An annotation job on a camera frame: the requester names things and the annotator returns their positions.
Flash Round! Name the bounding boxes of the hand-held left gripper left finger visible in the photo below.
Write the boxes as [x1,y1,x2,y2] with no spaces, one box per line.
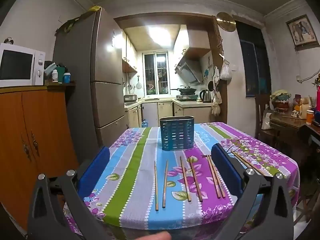
[27,146,111,240]

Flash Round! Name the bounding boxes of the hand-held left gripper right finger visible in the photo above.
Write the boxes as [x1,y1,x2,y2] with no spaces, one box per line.
[211,144,293,240]

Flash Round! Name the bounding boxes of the perforated metal utensil holder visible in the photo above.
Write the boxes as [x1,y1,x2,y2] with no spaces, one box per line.
[159,116,195,151]

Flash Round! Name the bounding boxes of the person's left hand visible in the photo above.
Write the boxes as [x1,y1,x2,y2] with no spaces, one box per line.
[134,231,172,240]

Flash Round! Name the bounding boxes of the floral striped tablecloth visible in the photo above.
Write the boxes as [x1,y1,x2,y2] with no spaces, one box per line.
[64,122,300,240]

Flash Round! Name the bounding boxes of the orange wooden cabinet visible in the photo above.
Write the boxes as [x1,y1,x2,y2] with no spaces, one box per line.
[0,81,81,230]

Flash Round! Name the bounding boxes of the hanging cloth bags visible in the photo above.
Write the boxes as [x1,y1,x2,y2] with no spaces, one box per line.
[211,66,223,117]

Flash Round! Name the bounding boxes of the wooden chair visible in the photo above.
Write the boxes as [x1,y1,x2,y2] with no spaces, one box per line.
[254,94,276,141]

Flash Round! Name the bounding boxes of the dark wooden side table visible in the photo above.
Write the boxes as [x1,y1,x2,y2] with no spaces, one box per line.
[270,112,320,156]

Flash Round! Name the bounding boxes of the electric kettle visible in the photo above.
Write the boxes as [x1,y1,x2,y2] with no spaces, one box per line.
[199,89,212,103]

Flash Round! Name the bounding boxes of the gas stove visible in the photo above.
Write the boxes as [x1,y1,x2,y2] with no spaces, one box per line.
[176,94,198,102]

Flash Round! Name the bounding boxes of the kitchen base cabinets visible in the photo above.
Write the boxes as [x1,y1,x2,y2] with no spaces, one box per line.
[124,99,213,128]

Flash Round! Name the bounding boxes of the black wok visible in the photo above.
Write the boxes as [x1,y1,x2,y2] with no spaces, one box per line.
[170,86,198,94]

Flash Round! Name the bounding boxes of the white plastic bag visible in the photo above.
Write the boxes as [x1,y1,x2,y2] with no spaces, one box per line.
[220,54,233,81]

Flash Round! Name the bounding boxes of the glass jar with orange contents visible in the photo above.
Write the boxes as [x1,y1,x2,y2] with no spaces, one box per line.
[293,94,302,113]

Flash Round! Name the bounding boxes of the brown refrigerator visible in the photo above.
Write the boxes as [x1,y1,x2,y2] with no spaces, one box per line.
[54,7,130,153]

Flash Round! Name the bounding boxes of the green container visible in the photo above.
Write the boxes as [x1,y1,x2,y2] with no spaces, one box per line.
[55,66,67,82]

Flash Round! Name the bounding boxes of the range hood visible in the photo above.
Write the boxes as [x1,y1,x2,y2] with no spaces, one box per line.
[174,52,213,85]

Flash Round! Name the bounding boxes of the light blue packet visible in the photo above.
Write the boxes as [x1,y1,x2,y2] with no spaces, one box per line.
[44,62,59,77]

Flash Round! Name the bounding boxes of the dark window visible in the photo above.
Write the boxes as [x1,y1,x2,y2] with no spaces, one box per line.
[236,21,272,98]

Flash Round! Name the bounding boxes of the kitchen window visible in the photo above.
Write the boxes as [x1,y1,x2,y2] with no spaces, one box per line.
[143,51,168,97]

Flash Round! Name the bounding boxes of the white microwave oven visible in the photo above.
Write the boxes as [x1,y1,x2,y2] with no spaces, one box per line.
[0,42,46,88]

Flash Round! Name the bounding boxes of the dark green bag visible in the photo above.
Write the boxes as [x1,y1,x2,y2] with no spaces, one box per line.
[55,17,81,34]

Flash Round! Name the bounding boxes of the framed picture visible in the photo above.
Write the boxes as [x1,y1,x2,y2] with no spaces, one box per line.
[286,14,318,50]

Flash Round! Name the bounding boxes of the blue flower wall sticker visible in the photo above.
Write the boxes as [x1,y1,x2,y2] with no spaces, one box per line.
[202,55,213,81]

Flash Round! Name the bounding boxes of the wooden door frame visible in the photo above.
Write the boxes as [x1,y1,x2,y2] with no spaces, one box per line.
[114,14,228,123]

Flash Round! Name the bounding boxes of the kitchen wall cabinets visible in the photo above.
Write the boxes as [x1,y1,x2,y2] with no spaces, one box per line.
[122,30,138,74]

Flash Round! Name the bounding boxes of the wall cable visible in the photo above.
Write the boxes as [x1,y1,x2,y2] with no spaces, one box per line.
[296,71,320,83]

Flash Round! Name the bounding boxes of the round gold wall plate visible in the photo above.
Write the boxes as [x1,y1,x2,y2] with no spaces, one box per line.
[216,12,236,32]

